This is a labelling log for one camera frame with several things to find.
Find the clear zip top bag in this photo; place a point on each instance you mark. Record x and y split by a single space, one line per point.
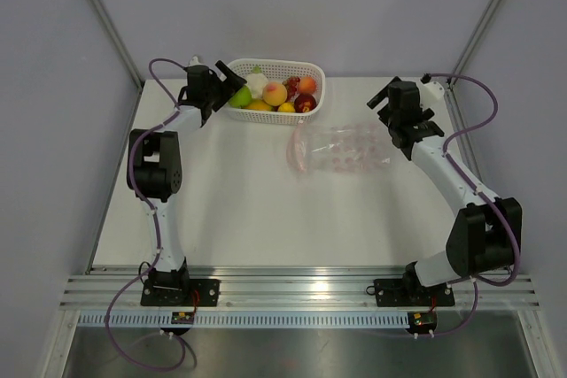
349 149

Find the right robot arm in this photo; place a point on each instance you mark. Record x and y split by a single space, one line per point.
486 234

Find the orange red fake peach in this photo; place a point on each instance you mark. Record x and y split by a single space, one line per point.
306 85

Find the dark purple fake fruit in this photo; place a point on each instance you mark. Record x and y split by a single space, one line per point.
304 103

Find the orange yellow fake peach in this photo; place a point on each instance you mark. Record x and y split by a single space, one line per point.
274 94

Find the white slotted cable duct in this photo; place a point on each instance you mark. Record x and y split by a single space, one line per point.
262 320

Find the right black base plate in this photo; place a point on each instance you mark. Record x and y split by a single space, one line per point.
392 292

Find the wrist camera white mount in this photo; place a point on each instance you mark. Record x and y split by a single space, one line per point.
430 91
194 61

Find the aluminium mounting rail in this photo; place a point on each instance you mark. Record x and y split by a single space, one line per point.
289 288

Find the left aluminium frame post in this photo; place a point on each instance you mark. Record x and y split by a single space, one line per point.
116 41

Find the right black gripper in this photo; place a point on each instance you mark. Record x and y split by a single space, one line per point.
380 97

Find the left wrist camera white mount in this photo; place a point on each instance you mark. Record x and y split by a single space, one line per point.
194 61

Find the left small circuit board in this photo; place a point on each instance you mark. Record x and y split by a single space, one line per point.
183 318

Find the small circuit board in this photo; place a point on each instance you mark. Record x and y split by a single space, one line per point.
183 318
422 321

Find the yellow fake fruit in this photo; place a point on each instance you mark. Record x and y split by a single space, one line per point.
286 108

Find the white perforated plastic basket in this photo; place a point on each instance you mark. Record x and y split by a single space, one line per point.
278 70

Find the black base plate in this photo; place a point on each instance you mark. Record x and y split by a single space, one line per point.
199 293
392 292

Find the green fake apple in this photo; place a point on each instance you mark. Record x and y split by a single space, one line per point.
241 98

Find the red fake fruit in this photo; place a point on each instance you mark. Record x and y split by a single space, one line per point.
291 85

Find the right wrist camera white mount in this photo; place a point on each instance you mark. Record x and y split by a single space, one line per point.
430 91

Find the right small circuit board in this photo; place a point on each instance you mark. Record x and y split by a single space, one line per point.
422 321

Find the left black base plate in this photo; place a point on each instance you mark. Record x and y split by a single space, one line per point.
199 293

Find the aluminium frame post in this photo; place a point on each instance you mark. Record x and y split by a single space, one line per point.
116 41
478 34

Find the white fake cauliflower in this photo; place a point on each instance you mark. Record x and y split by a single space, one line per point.
256 81

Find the yellow green fake mango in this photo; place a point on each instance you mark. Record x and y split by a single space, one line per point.
259 105

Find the right aluminium frame post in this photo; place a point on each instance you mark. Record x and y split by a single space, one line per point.
478 34

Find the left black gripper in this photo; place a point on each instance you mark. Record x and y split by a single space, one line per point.
228 87

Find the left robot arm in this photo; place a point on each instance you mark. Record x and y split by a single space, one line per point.
155 174

